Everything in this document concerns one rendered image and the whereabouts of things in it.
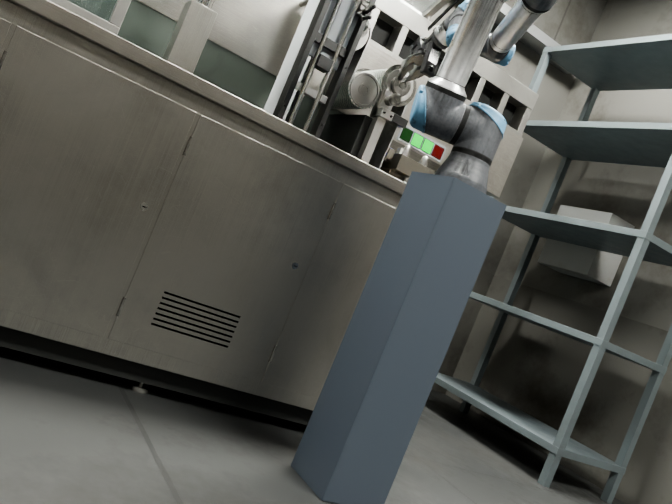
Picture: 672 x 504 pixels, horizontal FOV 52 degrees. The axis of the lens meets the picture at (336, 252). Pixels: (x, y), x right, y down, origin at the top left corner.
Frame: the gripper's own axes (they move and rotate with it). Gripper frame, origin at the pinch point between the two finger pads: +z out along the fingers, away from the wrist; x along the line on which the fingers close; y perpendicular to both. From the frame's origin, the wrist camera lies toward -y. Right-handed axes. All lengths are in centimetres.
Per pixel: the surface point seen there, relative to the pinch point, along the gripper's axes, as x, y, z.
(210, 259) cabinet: 48, -77, 35
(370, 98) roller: 6.7, -5.0, 10.0
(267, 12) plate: 43, 29, 24
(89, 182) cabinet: 87, -71, 30
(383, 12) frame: -0.8, 48.3, 8.5
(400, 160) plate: -12.1, -19.3, 16.7
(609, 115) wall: -214, 138, 30
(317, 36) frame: 38.5, -8.3, -2.8
